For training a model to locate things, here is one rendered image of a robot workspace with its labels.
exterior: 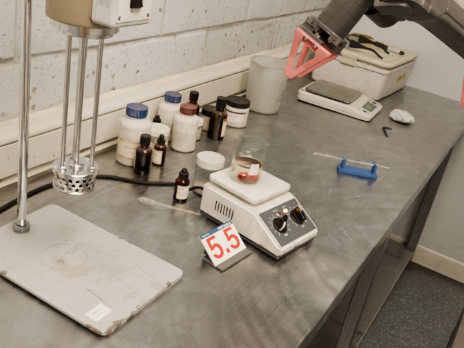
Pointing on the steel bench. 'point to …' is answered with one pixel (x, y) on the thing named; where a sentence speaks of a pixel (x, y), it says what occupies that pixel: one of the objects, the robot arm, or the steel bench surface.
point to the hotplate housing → (248, 218)
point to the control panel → (293, 229)
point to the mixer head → (97, 16)
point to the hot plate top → (275, 185)
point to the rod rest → (357, 170)
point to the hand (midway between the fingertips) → (295, 72)
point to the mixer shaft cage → (67, 181)
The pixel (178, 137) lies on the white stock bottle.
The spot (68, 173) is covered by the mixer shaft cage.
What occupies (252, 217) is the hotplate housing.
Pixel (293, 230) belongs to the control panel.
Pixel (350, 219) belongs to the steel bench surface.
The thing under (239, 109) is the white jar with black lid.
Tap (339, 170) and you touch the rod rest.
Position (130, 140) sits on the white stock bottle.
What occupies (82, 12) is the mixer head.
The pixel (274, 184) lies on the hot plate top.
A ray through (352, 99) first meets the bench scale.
